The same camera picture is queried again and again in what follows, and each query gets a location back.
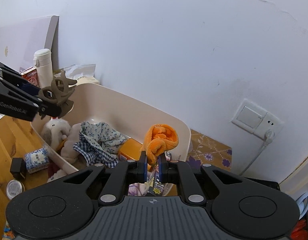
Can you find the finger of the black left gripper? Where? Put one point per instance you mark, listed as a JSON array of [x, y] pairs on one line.
[[28, 90], [49, 108]]

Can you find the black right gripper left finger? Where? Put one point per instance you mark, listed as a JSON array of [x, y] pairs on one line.
[[122, 176]]

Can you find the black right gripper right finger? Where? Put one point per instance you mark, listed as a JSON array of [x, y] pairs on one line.
[[181, 175]]

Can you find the brown hair claw clip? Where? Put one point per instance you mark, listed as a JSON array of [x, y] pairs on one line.
[[61, 89]]

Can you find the grey white plush toy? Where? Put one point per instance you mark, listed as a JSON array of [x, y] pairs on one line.
[[55, 131]]

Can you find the orange cloth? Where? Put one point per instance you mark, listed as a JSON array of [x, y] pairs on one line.
[[159, 139]]

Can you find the red carton box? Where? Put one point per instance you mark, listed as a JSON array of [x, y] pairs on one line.
[[31, 76]]

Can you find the colourful snack packet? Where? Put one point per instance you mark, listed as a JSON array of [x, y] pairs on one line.
[[156, 187]]

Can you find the white thermos bottle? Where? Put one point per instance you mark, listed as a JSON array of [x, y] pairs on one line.
[[43, 65]]

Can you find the blue checked cloth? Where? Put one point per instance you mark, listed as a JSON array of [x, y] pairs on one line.
[[99, 144]]

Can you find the purple flower patterned mat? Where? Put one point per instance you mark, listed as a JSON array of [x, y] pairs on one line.
[[205, 150]]

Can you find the purple white board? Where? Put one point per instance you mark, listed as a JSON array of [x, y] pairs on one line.
[[19, 42]]

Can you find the pale pink cloth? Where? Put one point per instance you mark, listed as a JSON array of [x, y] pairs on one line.
[[67, 151]]

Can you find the pink plastic storage bin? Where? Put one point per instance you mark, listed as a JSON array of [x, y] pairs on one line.
[[94, 103]]

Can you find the blue white porcelain-pattern box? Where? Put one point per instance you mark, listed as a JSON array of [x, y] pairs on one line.
[[36, 160]]

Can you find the white tissue pack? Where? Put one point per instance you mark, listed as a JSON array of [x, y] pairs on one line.
[[81, 73]]

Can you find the small black box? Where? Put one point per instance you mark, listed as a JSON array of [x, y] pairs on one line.
[[18, 168]]

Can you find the white wall socket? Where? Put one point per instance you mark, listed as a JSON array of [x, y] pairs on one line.
[[256, 120]]

